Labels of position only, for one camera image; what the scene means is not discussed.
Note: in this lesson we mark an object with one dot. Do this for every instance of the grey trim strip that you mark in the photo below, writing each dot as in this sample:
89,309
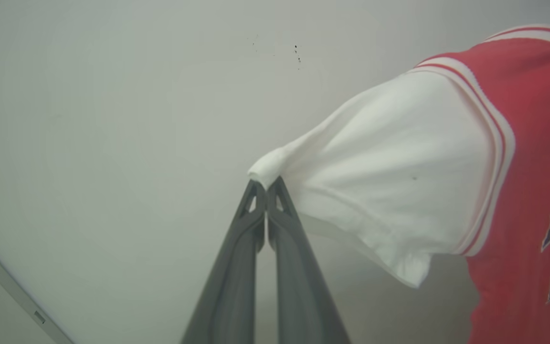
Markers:
12,289

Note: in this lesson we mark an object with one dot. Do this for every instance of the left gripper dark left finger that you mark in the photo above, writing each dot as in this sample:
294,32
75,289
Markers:
229,296

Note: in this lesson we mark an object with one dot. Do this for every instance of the red white basketball jersey shirt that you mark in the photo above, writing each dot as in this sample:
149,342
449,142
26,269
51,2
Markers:
399,167

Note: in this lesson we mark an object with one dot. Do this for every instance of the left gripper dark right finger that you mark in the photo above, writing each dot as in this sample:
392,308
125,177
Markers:
303,296

